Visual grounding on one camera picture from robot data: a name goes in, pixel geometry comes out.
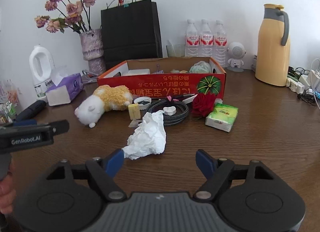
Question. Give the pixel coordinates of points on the black paper bag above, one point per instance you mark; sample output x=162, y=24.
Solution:
x=130, y=31

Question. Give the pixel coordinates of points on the green tissue packet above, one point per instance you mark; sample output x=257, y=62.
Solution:
x=222, y=117

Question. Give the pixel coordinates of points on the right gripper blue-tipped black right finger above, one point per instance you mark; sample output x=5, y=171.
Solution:
x=218, y=175

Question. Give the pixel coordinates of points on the purple textured vase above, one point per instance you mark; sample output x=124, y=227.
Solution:
x=92, y=50

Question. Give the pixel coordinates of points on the white robot speaker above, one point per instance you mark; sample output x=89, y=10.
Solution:
x=236, y=53

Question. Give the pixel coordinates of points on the red cardboard box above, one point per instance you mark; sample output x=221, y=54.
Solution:
x=137, y=76

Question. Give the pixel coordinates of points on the hamster plush toy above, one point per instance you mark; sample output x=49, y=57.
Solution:
x=103, y=99

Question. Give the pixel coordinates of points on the person's left hand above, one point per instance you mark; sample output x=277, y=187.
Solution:
x=8, y=192

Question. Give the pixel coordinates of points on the middle water bottle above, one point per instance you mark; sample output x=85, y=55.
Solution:
x=206, y=39

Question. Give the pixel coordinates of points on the white tissue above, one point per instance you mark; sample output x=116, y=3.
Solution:
x=149, y=138

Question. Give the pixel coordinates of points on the white power strip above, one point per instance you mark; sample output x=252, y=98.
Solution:
x=295, y=86

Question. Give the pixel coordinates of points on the right water bottle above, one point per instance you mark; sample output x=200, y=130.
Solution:
x=220, y=41

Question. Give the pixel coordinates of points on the yellow eraser block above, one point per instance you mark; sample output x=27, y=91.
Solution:
x=134, y=111

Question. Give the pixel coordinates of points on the water bottle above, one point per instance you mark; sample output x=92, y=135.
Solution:
x=192, y=39
x=206, y=39
x=220, y=41

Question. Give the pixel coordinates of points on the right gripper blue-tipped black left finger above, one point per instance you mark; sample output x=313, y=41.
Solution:
x=101, y=173

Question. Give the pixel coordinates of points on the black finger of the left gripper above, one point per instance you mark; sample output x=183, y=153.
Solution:
x=59, y=127

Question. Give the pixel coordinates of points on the purple tissue pack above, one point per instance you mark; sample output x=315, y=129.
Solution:
x=65, y=88

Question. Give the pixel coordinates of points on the glass cup with straw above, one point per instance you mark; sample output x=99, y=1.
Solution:
x=175, y=50

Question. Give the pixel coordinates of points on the black glasses case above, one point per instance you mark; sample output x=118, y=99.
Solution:
x=31, y=111

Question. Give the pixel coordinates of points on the yellow thermos jug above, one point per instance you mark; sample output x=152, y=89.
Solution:
x=273, y=53

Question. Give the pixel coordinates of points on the left water bottle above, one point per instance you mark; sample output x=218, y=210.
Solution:
x=192, y=39

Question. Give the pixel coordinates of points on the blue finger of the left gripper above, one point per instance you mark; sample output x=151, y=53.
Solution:
x=25, y=122

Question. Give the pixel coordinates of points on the purple knit pouch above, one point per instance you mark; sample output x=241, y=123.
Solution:
x=158, y=70

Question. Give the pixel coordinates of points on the green plastic wrap ball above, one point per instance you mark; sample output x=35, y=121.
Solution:
x=201, y=67

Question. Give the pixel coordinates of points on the dried pink flowers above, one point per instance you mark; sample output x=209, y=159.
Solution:
x=73, y=15

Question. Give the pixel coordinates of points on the white detergent bottle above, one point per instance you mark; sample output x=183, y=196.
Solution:
x=41, y=65

